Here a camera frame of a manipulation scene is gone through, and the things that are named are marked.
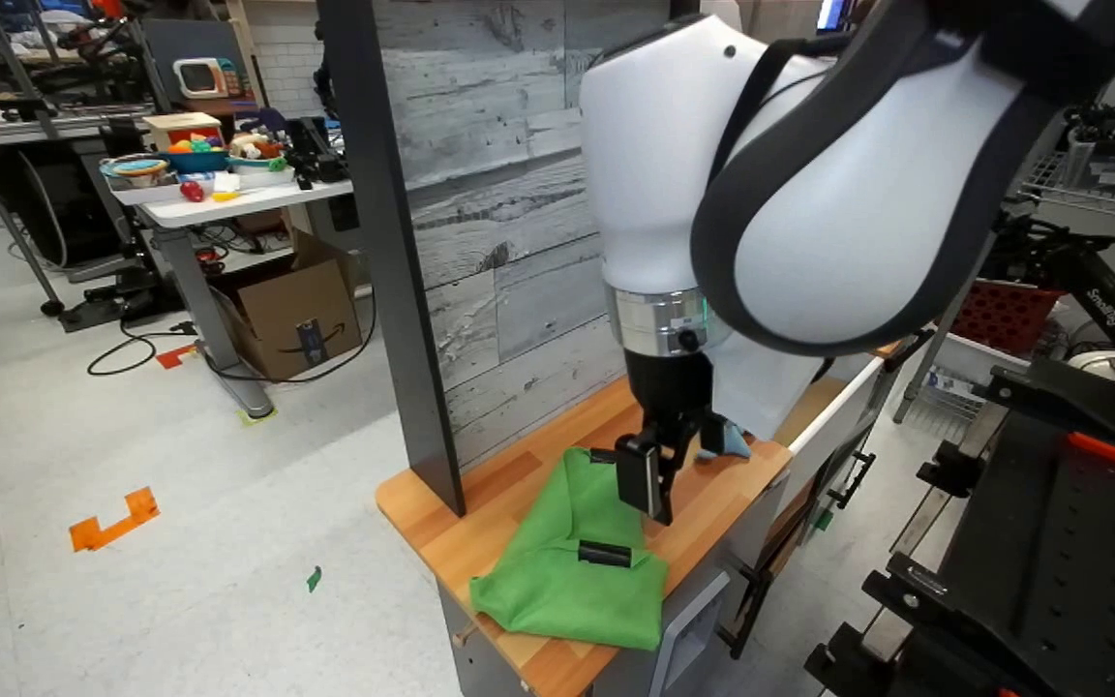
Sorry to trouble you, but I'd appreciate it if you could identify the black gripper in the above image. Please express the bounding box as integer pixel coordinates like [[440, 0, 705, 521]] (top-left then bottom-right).
[[616, 347, 733, 527]]

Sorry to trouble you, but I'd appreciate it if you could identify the green cloth with black tags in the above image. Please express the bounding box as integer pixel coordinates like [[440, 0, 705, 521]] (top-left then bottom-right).
[[465, 445, 674, 659]]

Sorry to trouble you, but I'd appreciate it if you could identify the grey toy kitchen cabinet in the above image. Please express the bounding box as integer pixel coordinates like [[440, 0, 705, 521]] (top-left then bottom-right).
[[435, 324, 936, 697]]

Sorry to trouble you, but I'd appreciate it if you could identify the wooden countertop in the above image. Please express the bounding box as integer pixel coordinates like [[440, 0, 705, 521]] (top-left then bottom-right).
[[371, 375, 799, 697]]

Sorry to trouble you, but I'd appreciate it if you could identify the grey wood backsplash panel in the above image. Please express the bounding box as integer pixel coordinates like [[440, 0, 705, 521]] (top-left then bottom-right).
[[369, 0, 720, 473]]

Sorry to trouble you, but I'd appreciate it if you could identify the red crate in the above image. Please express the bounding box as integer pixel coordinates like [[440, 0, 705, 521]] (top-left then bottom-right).
[[953, 277, 1070, 358]]

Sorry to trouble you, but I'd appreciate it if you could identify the cardboard box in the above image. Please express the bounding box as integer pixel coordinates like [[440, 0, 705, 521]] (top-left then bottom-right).
[[212, 246, 369, 385]]

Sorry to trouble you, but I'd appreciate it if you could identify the black pegboard cart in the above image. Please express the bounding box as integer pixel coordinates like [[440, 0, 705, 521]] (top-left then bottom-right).
[[800, 351, 1115, 697]]

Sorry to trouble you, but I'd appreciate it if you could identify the orange black clamp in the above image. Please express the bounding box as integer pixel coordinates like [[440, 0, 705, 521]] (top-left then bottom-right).
[[1058, 425, 1115, 473]]

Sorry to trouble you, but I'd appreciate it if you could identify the white table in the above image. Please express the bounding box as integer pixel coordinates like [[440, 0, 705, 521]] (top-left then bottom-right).
[[107, 163, 363, 425]]

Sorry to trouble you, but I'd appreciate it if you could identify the blue bowl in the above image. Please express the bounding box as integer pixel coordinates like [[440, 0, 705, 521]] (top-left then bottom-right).
[[164, 143, 231, 176]]

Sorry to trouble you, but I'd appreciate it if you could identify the small beige monitor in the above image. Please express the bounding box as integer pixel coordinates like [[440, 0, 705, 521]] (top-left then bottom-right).
[[169, 54, 247, 104]]

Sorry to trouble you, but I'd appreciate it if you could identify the blue-grey wrist camera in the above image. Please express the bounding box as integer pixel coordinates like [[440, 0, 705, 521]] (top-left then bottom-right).
[[698, 409, 758, 463]]

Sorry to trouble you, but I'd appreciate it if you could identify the black cabinet handle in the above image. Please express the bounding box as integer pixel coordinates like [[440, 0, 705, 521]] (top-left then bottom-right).
[[825, 445, 878, 511]]

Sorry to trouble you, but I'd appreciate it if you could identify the black cable sleeve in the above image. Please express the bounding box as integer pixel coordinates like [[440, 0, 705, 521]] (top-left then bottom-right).
[[691, 0, 1115, 358]]

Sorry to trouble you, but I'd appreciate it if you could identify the black upright post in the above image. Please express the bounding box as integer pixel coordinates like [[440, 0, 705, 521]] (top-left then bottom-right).
[[315, 0, 470, 518]]

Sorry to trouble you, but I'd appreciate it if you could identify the black floor cable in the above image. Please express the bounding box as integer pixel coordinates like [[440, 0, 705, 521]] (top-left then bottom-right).
[[80, 321, 202, 382]]

